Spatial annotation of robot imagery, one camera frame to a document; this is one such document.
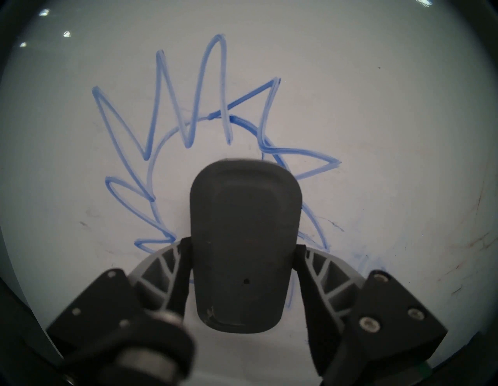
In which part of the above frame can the white freestanding whiteboard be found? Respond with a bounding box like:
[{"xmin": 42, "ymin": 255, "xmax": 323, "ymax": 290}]
[{"xmin": 0, "ymin": 0, "xmax": 498, "ymax": 386}]

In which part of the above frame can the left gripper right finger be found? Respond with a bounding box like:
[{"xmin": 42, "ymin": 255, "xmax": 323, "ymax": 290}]
[{"xmin": 292, "ymin": 244, "xmax": 449, "ymax": 377}]

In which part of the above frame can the dark grey whiteboard eraser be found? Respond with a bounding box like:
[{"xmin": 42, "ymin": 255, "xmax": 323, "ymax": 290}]
[{"xmin": 189, "ymin": 158, "xmax": 303, "ymax": 333}]

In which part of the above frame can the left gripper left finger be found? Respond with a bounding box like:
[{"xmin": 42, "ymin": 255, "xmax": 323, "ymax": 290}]
[{"xmin": 46, "ymin": 237, "xmax": 194, "ymax": 351}]

